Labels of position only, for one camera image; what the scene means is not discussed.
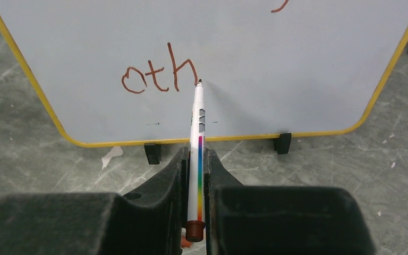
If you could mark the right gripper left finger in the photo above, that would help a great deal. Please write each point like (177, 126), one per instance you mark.
(147, 220)

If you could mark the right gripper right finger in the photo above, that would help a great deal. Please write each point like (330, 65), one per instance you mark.
(249, 219)

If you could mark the white brown whiteboard marker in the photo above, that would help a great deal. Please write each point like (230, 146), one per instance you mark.
(195, 223)

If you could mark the yellow framed whiteboard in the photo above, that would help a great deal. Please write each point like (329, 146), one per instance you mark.
(113, 73)

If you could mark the black whiteboard foot clip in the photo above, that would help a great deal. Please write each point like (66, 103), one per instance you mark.
(282, 143)
(153, 153)

